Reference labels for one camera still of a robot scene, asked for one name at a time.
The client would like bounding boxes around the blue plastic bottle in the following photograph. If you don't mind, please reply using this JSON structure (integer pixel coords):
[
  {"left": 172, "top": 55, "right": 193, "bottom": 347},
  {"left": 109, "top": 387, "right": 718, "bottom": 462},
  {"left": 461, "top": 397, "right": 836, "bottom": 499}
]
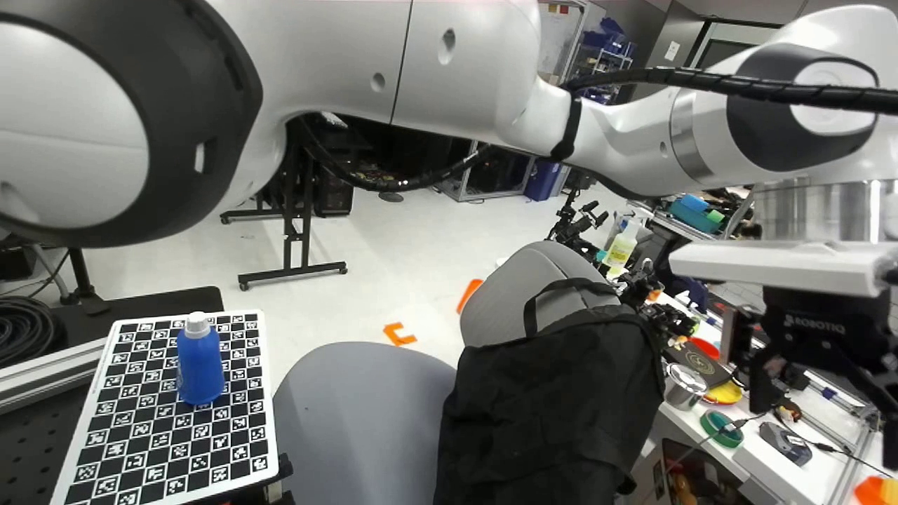
[{"left": 178, "top": 311, "right": 226, "bottom": 405}]

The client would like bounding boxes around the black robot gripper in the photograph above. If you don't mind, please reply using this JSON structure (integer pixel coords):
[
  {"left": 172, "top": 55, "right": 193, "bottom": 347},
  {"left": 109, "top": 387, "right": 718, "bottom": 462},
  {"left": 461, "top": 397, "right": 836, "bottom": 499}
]
[{"left": 731, "top": 286, "right": 898, "bottom": 412}]

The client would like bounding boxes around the white desk with gear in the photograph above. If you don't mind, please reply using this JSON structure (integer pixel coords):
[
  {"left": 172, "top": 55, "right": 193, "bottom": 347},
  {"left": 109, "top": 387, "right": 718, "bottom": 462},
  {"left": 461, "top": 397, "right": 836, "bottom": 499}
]
[{"left": 614, "top": 278, "right": 898, "bottom": 505}]

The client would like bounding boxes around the checkerboard calibration board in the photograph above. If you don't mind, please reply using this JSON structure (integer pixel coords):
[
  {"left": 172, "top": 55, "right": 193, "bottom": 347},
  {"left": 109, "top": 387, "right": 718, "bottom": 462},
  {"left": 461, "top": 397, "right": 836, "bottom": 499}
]
[{"left": 50, "top": 311, "right": 282, "bottom": 505}]

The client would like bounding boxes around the metal cup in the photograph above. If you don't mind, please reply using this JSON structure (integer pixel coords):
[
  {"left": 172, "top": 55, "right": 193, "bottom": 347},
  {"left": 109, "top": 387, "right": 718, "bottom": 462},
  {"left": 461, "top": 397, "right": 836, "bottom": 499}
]
[{"left": 666, "top": 363, "right": 708, "bottom": 410}]

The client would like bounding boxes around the black fabric bag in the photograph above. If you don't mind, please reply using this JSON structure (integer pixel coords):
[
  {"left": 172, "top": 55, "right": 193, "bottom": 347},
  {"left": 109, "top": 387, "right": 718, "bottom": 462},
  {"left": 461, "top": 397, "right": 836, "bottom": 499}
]
[{"left": 433, "top": 278, "right": 666, "bottom": 505}]

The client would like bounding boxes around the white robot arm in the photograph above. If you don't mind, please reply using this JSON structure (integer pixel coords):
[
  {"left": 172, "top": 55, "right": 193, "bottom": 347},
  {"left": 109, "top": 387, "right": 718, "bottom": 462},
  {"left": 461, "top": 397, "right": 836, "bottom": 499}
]
[{"left": 0, "top": 0, "right": 896, "bottom": 246}]

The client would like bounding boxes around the grey mesh office chair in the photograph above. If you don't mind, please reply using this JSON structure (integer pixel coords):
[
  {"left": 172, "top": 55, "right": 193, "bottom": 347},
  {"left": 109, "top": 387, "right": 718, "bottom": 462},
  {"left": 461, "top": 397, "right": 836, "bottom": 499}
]
[{"left": 276, "top": 241, "right": 610, "bottom": 505}]

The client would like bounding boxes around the black camera tripod stand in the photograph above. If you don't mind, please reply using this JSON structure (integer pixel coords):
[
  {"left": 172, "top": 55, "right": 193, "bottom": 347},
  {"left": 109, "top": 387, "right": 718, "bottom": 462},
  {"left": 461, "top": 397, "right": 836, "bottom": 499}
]
[{"left": 219, "top": 146, "right": 349, "bottom": 290}]

